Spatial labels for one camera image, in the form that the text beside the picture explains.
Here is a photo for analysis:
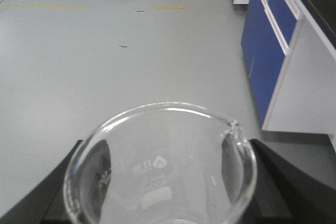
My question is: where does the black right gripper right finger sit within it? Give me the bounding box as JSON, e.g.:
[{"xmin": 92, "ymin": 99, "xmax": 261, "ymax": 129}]
[{"xmin": 249, "ymin": 138, "xmax": 335, "ymax": 223}]

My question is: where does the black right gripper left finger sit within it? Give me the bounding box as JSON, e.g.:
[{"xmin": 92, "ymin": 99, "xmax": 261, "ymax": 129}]
[{"xmin": 0, "ymin": 140, "xmax": 111, "ymax": 224}]

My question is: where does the clear 100ml glass beaker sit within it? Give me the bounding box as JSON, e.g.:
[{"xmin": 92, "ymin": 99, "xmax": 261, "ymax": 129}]
[{"xmin": 62, "ymin": 102, "xmax": 257, "ymax": 223}]

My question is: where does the blue and white lab cabinet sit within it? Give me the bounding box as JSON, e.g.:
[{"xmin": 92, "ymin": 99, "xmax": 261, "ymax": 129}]
[{"xmin": 233, "ymin": 0, "xmax": 335, "ymax": 142}]

